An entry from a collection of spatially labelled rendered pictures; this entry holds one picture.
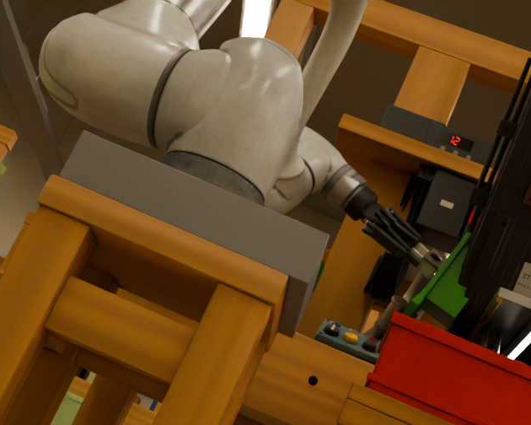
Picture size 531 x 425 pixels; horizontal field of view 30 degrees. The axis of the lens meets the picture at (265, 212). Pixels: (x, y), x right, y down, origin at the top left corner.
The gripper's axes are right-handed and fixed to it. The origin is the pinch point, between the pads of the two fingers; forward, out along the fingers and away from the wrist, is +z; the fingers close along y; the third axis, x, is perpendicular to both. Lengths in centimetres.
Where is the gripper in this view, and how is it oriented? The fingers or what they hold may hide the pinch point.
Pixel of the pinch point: (424, 260)
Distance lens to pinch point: 211.9
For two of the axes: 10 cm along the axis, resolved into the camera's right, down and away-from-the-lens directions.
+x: -4.8, 6.9, 5.3
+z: 7.1, 6.7, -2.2
